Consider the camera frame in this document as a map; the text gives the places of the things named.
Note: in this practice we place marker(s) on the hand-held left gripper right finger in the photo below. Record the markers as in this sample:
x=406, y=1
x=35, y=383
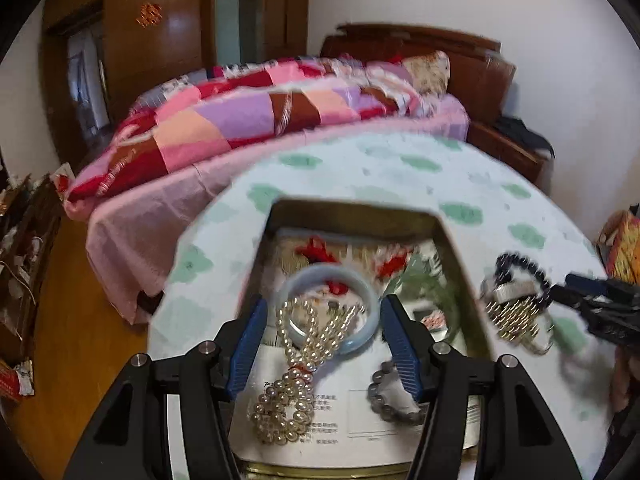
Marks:
x=402, y=350

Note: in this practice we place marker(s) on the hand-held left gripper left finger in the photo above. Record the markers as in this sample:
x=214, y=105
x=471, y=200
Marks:
x=245, y=350

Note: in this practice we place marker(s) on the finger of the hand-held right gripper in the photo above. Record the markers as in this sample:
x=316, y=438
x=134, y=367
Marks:
x=590, y=282
x=567, y=297

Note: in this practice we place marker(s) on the green jade bangle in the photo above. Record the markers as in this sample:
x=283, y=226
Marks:
x=425, y=285

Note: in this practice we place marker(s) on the rectangular metal tin box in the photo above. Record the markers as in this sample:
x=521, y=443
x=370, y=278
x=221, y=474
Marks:
x=462, y=310

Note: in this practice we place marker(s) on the small metal pendant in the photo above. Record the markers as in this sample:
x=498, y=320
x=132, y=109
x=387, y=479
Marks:
x=331, y=306

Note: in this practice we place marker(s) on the red knot tassel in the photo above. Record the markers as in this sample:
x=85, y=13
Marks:
x=395, y=266
x=312, y=250

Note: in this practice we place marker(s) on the pale jade bangle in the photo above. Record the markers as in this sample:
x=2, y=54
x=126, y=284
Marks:
x=305, y=280

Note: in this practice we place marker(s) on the colourful patterned cushion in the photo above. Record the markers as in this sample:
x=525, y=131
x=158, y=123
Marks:
x=625, y=245

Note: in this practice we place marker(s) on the white instruction sheet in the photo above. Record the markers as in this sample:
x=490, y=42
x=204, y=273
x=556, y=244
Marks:
x=350, y=410

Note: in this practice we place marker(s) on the printed picture leaflet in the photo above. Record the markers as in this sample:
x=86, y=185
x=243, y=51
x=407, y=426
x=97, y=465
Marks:
x=360, y=255

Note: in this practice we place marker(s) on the pink bed sheet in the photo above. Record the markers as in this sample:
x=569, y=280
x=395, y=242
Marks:
x=150, y=220

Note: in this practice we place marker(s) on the wooden nightstand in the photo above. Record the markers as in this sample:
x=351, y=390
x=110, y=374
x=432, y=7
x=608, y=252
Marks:
x=500, y=147

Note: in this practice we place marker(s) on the dark clothes pile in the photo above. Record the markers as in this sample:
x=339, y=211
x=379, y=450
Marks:
x=520, y=132

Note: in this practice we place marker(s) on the red plastic packet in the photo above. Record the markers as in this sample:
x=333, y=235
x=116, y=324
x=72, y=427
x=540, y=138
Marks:
x=12, y=380

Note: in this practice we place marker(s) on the patchwork quilt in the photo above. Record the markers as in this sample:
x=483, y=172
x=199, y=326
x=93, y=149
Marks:
x=225, y=115

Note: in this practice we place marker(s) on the wooden bed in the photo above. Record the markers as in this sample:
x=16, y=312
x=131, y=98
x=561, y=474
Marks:
x=475, y=75

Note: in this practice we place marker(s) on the red paper bag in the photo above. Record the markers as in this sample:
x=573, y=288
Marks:
x=65, y=177

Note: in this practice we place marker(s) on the floral pillow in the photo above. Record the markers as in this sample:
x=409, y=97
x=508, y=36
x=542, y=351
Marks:
x=430, y=72

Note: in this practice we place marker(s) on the brown wooden wardrobe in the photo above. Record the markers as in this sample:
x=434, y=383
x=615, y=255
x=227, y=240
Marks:
x=170, y=25

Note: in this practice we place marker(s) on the red paper decoration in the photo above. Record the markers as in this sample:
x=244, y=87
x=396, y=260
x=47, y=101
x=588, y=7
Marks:
x=149, y=15

